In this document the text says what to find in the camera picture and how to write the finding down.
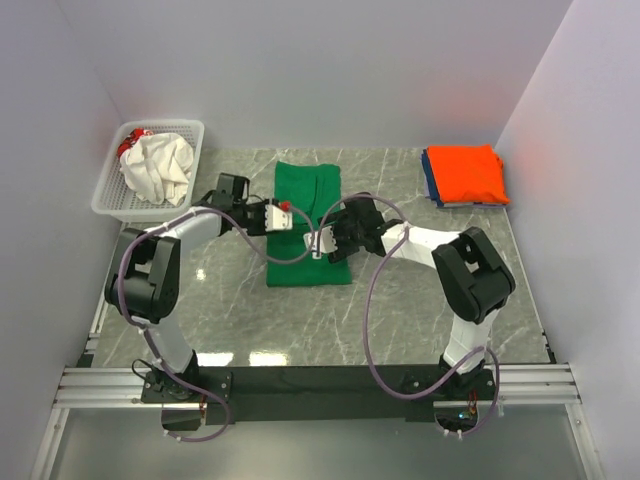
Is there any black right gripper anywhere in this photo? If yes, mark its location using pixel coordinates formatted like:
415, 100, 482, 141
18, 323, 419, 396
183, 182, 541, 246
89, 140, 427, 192
319, 209, 366, 264

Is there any green t shirt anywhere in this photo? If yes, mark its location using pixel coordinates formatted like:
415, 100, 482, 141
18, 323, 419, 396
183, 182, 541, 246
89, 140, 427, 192
266, 162, 352, 287

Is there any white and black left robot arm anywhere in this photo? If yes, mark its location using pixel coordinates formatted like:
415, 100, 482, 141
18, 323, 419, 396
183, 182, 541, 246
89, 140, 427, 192
104, 174, 291, 402

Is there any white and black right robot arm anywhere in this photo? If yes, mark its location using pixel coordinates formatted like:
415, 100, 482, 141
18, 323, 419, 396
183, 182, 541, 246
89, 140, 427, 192
306, 194, 516, 400

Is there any folded blue t shirt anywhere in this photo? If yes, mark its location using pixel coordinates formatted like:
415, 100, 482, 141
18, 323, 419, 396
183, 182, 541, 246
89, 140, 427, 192
421, 149, 444, 208

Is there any white crumpled t shirt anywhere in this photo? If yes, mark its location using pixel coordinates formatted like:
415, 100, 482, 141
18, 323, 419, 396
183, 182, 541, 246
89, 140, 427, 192
117, 133, 195, 207

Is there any white plastic laundry basket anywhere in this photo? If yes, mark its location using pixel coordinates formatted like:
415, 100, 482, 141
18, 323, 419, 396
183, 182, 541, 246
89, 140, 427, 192
91, 119, 205, 223

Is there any folded orange t shirt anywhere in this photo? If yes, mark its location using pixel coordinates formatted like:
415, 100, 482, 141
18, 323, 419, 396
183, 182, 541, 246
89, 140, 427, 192
426, 145, 510, 206

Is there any red garment in basket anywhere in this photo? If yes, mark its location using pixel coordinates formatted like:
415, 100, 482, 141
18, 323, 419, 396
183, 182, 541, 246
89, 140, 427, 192
116, 128, 153, 158

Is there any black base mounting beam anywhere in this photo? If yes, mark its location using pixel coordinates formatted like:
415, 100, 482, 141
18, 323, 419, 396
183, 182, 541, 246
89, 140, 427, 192
141, 365, 496, 423

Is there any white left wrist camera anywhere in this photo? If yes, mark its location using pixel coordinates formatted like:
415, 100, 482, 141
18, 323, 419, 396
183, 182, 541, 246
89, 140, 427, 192
264, 199, 293, 233

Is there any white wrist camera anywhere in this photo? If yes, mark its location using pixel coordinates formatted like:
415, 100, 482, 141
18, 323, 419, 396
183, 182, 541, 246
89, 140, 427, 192
264, 199, 293, 233
303, 225, 338, 260

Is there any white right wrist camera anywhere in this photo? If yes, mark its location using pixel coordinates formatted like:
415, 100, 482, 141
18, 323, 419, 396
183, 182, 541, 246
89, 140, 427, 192
303, 225, 338, 260

